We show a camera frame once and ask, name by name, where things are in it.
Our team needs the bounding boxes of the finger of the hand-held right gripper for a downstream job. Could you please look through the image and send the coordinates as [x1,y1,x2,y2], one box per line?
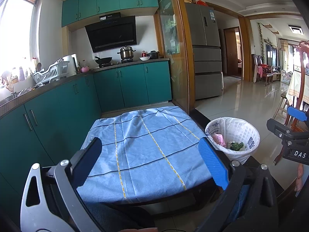
[267,118,309,142]
[287,106,309,122]

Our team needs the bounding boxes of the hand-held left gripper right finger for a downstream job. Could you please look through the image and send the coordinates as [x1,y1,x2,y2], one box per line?
[198,137,280,232]

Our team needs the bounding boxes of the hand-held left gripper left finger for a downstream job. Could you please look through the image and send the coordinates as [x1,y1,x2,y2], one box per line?
[20,137,107,232]

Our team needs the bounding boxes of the pink plastic bag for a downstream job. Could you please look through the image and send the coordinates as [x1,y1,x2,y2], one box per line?
[212,133,227,148]

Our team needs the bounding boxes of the white bag-lined waste bin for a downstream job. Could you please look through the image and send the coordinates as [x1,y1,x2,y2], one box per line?
[205,117,261,165]

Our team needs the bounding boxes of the person's right hand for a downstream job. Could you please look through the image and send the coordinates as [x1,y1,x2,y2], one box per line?
[295,163,305,192]

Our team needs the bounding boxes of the reddish wooden chair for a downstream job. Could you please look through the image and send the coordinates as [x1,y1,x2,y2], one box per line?
[286,40,309,136]

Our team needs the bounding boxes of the yellow checked tablecloth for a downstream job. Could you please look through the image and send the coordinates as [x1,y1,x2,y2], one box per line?
[288,71,309,104]

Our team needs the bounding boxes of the white baby fence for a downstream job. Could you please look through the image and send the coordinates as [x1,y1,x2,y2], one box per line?
[280,70,294,84]

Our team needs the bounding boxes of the person's right leg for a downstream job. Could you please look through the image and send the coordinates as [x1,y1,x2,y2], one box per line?
[227,185,250,223]

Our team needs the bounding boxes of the carved wooden chairs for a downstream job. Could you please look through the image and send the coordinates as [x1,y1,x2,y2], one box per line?
[252,54,274,86]

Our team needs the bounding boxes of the blue checked cloth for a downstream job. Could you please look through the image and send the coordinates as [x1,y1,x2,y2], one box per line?
[77,106,213,205]

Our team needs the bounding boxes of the dark wooden low table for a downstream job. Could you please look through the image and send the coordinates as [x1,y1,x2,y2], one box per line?
[106,179,218,213]

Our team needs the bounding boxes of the green vine garland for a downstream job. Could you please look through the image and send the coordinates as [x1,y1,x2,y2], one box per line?
[258,23,266,63]

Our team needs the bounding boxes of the ceiling air vent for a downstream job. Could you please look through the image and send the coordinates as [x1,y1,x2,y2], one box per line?
[288,25,305,35]

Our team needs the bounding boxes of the grey kitchen countertop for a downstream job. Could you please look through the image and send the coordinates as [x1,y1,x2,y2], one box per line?
[0,57,171,119]

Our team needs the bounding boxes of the teal lower kitchen cabinets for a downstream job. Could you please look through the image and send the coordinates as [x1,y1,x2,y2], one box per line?
[0,60,172,199]

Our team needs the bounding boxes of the teal kitchen cabinets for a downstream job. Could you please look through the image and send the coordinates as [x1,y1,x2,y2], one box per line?
[0,60,172,199]
[61,0,160,27]

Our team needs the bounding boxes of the brown wooden door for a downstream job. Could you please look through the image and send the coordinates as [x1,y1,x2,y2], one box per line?
[223,28,243,80]

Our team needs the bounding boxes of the white dish rack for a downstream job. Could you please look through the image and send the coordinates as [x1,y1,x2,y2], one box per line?
[32,61,70,84]

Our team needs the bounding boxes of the white kitchen appliance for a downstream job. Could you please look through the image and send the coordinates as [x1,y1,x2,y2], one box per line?
[62,54,79,76]

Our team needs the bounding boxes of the black gas stove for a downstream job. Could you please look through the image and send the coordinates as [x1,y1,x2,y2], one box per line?
[98,60,138,67]

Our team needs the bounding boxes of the black wok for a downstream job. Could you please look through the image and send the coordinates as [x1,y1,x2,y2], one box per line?
[94,56,113,65]

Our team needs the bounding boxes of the silver refrigerator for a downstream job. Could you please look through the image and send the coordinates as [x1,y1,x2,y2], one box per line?
[185,2,222,100]

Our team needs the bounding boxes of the steel stock pot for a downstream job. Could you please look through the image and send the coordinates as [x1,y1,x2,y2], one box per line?
[117,45,136,61]

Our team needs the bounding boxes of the wood framed glass door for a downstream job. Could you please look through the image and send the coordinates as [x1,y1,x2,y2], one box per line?
[154,0,195,113]

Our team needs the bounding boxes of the black range hood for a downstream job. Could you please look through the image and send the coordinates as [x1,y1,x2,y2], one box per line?
[84,13,138,53]

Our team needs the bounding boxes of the kitchen window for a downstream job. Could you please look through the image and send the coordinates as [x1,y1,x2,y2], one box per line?
[0,0,41,102]

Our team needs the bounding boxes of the teal upper kitchen cabinets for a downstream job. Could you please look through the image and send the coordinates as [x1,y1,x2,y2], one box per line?
[61,0,160,27]

